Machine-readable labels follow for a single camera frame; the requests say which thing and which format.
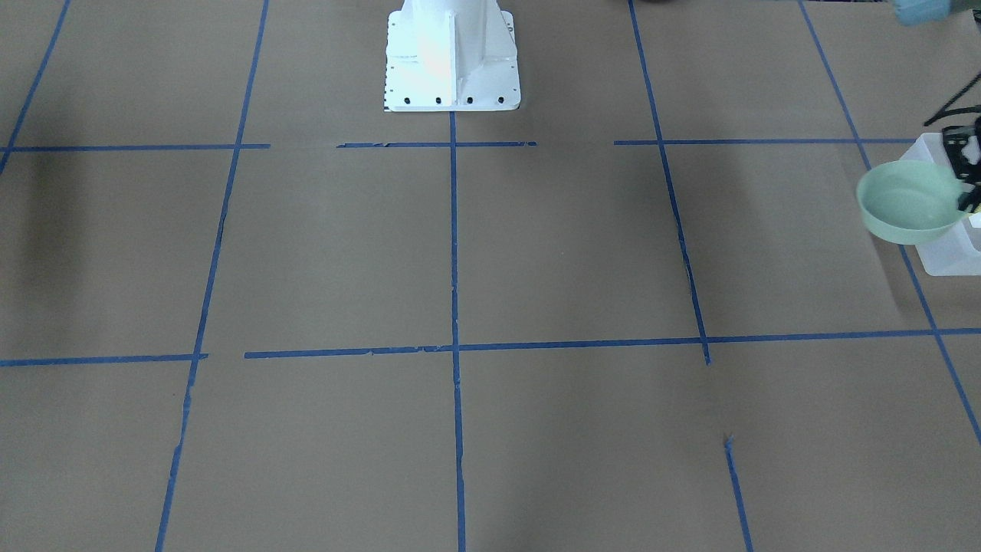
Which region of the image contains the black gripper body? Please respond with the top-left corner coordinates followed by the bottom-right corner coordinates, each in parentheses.
top-left (941, 117), bottom-right (980, 186)

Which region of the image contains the mint green bowl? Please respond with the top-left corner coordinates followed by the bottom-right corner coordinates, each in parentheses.
top-left (855, 159), bottom-right (968, 245)

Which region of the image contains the clear plastic storage bin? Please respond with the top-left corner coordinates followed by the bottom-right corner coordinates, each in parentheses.
top-left (901, 133), bottom-right (980, 277)

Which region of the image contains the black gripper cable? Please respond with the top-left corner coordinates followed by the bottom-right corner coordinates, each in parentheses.
top-left (924, 71), bottom-right (981, 128)

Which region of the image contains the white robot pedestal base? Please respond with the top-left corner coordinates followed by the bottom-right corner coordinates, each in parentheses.
top-left (383, 1), bottom-right (522, 113)

